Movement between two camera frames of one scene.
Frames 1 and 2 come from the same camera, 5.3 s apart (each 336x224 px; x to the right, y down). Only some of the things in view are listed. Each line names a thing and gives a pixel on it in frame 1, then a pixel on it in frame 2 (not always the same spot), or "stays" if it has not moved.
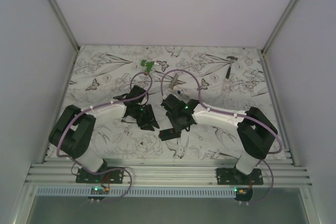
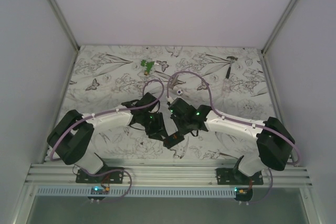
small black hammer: (231, 57) stays
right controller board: (243, 194) stays
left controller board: (98, 190) stays
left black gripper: (149, 121) → (159, 129)
